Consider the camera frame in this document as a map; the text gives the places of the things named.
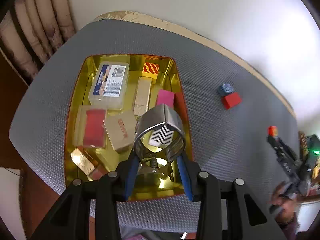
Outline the blue patterned small cube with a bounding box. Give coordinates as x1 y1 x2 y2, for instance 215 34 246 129
217 83 234 97

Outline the gold ribbed lighter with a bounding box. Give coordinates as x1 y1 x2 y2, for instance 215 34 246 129
133 76 152 116

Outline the orange striped small cube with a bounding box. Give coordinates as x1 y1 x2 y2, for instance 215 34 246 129
142 62 160 80

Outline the tan cardboard cube box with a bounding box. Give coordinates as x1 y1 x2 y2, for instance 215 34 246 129
104 110 137 153

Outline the clear case with red pad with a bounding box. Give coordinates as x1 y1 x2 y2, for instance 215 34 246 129
73 105 107 148

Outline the pink rectangular eraser block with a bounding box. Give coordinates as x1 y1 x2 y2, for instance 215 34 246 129
156 89 175 108

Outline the orange tape measure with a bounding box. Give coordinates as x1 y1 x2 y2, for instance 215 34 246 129
268 126 278 137

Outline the lipstick with gold cap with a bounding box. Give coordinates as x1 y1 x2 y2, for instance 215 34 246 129
71 147 107 180

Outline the silver metal multi-tool opener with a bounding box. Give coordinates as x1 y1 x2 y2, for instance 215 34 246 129
133 104 186 181

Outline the black white zigzag cube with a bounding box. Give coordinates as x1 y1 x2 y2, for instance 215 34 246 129
149 125 174 148

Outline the grey honeycomb table mat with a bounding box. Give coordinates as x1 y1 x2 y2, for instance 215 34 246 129
9 20 299 232

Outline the red rectangular block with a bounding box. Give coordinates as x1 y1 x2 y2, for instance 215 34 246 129
221 92 242 109

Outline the person's right hand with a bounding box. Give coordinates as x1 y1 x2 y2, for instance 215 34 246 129
271 181 297 224

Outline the clear labelled plastic box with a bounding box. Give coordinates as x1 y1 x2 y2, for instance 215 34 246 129
88 61 130 111

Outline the red gold toffee tin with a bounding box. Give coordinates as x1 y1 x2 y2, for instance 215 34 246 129
65 54 193 201

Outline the beige floral curtain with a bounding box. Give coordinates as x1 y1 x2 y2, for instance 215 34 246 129
1 0 76 85

